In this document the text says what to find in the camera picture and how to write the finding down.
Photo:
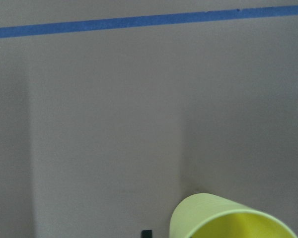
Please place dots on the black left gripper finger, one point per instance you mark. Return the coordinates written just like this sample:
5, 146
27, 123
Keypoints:
146, 233

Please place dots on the yellow plastic cup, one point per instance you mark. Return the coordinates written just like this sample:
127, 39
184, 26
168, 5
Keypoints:
206, 215

